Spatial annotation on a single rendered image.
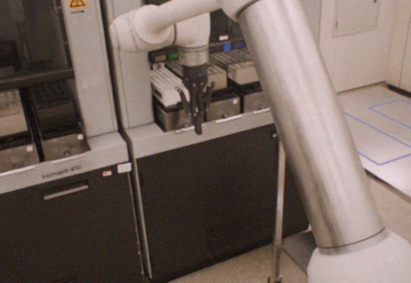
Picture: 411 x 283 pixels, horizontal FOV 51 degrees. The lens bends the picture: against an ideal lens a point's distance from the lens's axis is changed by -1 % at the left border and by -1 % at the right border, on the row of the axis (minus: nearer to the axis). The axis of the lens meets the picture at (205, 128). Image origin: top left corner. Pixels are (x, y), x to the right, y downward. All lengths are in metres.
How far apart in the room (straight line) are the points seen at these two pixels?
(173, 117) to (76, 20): 0.44
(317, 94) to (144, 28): 0.62
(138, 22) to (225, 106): 0.55
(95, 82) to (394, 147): 0.92
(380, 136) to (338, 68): 2.24
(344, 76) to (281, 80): 2.97
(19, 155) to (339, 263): 1.04
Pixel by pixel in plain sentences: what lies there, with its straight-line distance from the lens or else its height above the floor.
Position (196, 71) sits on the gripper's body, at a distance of 1.28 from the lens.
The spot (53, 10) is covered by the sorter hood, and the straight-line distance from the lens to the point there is 1.37.
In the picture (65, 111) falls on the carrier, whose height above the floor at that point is 0.86.
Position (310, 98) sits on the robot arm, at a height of 1.17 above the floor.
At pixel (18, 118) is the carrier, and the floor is 0.86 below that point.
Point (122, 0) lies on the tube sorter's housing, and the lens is 1.42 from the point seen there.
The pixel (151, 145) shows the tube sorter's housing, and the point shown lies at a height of 0.70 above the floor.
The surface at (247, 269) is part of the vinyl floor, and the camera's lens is 2.00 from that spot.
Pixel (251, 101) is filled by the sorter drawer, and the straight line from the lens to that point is 1.60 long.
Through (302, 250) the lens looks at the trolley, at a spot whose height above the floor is 0.28.
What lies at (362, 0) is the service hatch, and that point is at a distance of 3.51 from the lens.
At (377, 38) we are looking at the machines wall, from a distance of 3.72.
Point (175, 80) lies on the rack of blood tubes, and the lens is 1.58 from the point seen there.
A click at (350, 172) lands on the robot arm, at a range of 0.63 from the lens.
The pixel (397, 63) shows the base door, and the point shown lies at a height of 0.27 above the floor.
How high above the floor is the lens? 1.40
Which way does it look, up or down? 26 degrees down
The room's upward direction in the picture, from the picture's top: 3 degrees counter-clockwise
